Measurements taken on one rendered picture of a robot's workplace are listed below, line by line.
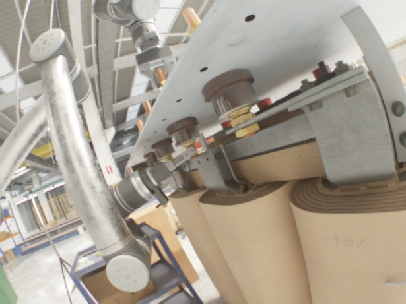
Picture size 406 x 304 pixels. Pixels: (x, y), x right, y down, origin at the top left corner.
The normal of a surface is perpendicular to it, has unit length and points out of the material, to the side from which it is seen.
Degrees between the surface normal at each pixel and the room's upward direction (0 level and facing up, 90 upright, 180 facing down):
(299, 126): 90
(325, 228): 90
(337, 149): 90
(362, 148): 90
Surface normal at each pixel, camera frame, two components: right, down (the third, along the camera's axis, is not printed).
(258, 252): -0.47, 0.20
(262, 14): 0.39, 0.92
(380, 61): -0.81, 0.34
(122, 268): 0.24, -0.18
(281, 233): -0.04, 0.02
